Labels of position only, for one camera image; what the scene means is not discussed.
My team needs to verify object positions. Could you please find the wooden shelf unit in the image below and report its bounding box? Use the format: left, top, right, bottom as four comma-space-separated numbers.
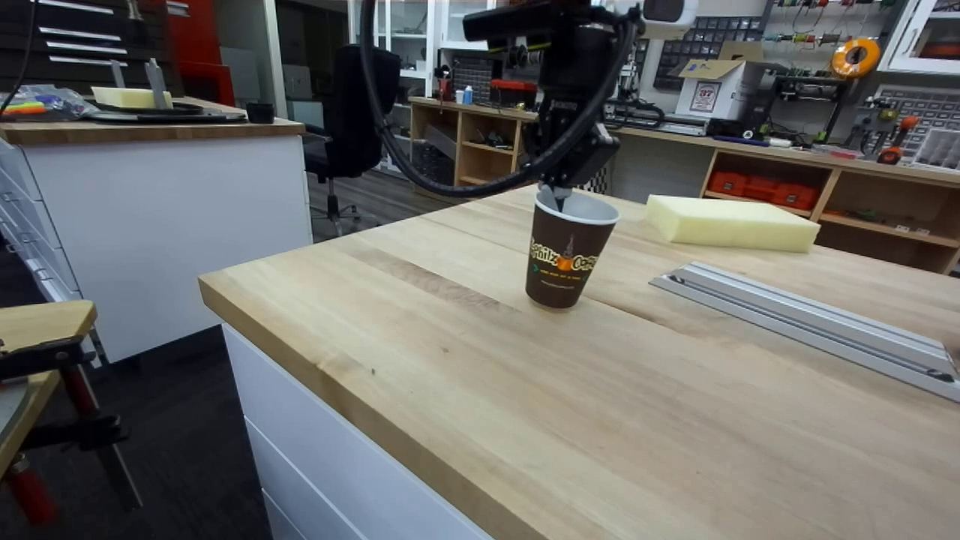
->
407, 96, 534, 186

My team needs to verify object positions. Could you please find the wooden stool with red clamps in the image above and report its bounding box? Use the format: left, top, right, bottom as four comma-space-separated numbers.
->
0, 299, 144, 526

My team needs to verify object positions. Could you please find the brown paper coffee cup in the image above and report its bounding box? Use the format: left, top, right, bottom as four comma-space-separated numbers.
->
524, 190, 619, 310

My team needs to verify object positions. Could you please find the white cabinet with wood top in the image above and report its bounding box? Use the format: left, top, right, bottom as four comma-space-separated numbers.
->
0, 104, 311, 362

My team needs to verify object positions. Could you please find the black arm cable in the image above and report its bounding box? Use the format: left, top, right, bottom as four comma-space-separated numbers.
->
358, 0, 643, 201

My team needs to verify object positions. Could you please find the yellow foam sponge block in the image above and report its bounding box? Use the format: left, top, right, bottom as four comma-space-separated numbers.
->
646, 194, 820, 251

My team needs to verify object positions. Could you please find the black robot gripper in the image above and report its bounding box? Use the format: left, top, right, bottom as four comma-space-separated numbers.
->
534, 96, 622, 190

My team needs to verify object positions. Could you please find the red tool cabinet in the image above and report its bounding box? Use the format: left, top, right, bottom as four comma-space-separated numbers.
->
166, 0, 234, 104

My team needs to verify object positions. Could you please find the white cardboard box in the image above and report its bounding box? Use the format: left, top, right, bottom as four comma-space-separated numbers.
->
675, 61, 762, 120

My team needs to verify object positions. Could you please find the aluminium extrusion rail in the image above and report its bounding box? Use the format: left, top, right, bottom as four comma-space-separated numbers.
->
654, 265, 960, 401

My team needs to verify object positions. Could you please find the black office chair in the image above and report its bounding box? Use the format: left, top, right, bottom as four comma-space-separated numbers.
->
303, 46, 399, 230

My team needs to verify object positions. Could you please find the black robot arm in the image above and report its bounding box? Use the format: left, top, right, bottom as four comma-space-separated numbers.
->
461, 0, 643, 193

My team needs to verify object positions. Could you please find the orange tape roll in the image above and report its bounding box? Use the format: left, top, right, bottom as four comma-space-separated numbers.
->
832, 35, 882, 79

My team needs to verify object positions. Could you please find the long wooden workbench shelf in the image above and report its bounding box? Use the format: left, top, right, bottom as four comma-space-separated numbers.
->
608, 130, 960, 272

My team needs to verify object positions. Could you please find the yellow sponge on cabinet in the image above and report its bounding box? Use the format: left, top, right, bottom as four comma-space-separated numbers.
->
89, 87, 175, 112

